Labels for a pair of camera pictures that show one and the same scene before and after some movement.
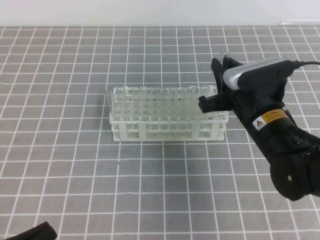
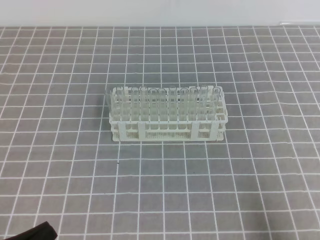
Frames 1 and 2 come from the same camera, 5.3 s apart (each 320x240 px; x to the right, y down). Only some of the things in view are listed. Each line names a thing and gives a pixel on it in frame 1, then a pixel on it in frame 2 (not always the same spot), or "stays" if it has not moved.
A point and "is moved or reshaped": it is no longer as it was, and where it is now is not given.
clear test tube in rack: x=144 y=104 stays
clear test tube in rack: x=162 y=105 stays
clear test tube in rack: x=194 y=94 stays
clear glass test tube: x=223 y=54 is moved or reshaped
